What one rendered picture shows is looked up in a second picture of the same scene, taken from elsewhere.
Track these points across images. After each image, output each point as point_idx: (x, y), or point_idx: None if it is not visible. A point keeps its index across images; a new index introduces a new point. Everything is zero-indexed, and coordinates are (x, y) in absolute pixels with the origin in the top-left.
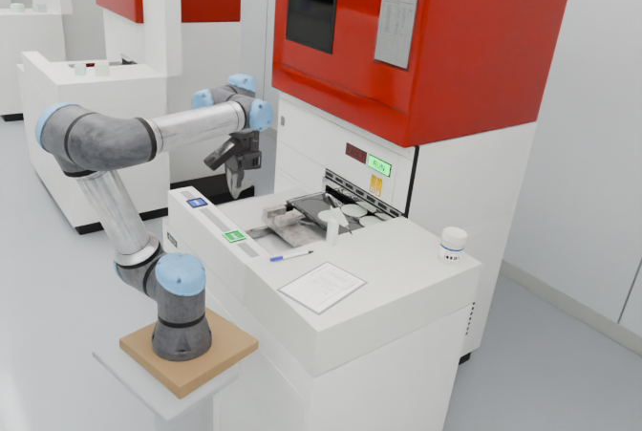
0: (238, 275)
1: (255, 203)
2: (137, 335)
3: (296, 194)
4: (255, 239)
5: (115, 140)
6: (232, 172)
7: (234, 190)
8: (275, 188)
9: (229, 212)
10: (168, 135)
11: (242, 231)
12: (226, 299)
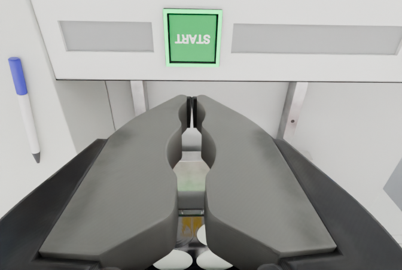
0: None
1: (374, 172)
2: None
3: None
4: (277, 116)
5: None
6: (220, 236)
7: (146, 115)
8: (396, 209)
9: (387, 124)
10: None
11: (209, 74)
12: None
